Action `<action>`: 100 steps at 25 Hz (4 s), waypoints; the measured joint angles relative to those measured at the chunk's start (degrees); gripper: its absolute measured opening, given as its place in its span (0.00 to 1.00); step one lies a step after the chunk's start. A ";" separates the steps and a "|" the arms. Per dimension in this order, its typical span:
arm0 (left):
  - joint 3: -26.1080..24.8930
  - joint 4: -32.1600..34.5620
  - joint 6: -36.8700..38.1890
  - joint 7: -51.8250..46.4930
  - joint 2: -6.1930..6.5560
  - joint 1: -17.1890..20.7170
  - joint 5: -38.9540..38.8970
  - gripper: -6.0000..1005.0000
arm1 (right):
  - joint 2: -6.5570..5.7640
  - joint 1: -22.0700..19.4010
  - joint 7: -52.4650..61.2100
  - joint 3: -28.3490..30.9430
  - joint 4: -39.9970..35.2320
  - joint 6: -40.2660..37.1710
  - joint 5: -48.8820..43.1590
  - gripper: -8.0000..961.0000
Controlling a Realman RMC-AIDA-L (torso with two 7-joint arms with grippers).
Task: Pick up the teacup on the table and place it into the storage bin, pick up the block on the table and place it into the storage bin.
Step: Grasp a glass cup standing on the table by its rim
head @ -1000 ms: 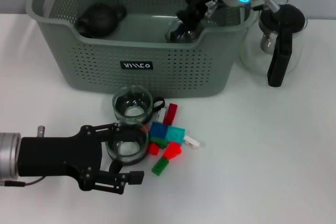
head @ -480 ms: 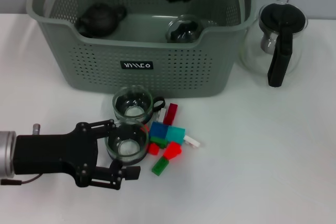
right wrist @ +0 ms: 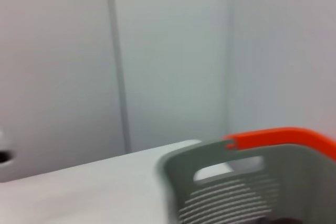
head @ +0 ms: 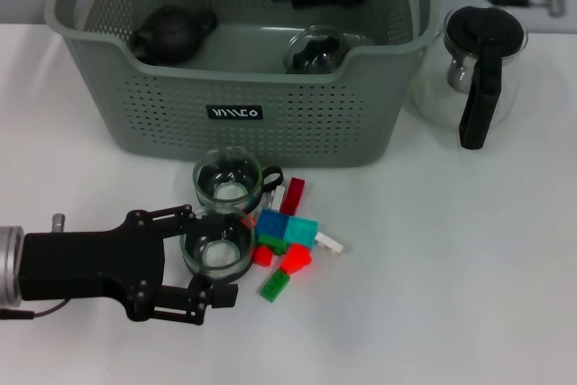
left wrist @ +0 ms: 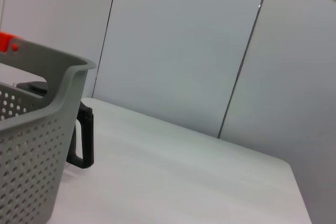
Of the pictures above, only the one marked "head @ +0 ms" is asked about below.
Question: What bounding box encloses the grey-green perforated storage bin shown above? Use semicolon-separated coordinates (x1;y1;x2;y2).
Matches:
43;0;443;169

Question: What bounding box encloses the left arm cable with plug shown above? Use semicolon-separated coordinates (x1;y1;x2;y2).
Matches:
0;298;69;319

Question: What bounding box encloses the dark green toy brick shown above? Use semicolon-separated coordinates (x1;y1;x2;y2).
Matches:
257;234;289;255

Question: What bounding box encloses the flat green toy brick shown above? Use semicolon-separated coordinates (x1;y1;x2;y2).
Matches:
260;267;292;303

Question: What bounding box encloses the glass jar with teal bricks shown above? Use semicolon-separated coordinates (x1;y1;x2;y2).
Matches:
283;24;351;75

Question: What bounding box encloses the black clay teapot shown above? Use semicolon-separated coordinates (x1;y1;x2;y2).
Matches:
130;5;218;66

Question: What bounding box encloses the glass carafe with black handle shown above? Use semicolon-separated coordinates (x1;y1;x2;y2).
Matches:
410;3;529;151

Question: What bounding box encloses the glass teacup with black holder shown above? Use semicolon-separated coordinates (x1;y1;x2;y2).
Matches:
192;145;284;211
179;204;257;283

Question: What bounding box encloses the small red toy brick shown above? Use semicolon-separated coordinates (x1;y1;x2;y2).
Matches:
252;244;275;267

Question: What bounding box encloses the blue toy brick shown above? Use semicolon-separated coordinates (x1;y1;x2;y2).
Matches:
255;208;289;240

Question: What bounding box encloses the dark red toy brick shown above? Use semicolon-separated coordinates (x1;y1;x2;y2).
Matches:
279;177;306;215

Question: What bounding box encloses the teal toy brick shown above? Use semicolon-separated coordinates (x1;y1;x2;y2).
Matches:
284;215;319;249

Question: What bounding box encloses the large red toy brick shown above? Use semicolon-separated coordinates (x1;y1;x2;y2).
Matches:
279;243;313;276

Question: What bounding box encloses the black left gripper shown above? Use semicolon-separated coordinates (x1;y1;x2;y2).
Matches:
17;204;239;326

